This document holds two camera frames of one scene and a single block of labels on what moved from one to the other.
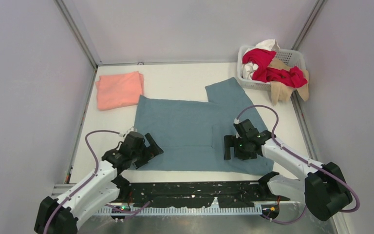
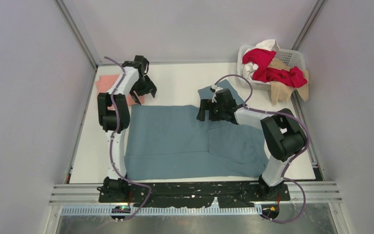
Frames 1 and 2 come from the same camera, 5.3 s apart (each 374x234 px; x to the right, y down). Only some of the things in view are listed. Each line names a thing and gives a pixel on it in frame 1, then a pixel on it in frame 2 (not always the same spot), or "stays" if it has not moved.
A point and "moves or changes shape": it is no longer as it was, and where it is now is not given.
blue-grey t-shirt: x=192 y=133 moves or changes shape
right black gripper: x=231 y=141 to x=207 y=104
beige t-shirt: x=280 y=90 stays
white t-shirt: x=248 y=69 stays
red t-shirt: x=294 y=78 stays
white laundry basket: x=290 y=57 stays
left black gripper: x=153 y=148 to x=149 y=87
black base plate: x=195 y=194 stays
